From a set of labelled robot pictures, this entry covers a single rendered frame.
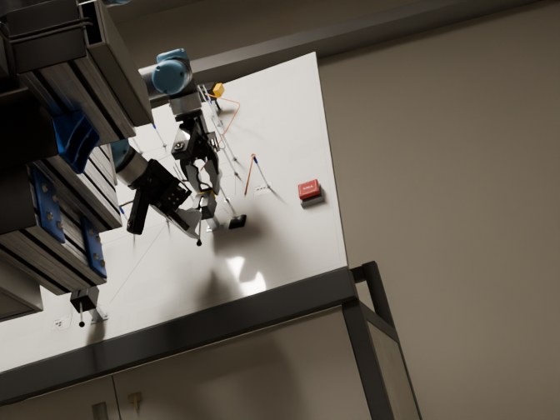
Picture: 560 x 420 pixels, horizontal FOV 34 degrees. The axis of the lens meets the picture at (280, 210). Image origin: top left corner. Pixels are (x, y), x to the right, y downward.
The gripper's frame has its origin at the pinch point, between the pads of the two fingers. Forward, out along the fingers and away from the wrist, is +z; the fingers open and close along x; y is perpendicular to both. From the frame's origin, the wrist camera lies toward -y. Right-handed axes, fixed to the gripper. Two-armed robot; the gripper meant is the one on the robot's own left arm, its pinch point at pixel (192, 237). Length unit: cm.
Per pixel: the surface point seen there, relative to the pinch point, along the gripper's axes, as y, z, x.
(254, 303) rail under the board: -4.3, 12.4, -20.9
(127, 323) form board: -24.8, 1.1, 0.1
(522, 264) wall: 98, 164, 98
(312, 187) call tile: 27.1, 12.6, -7.0
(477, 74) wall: 160, 113, 139
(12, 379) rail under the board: -51, -7, 11
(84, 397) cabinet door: -43.6, 5.5, 1.7
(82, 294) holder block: -25.9, -10.4, 3.0
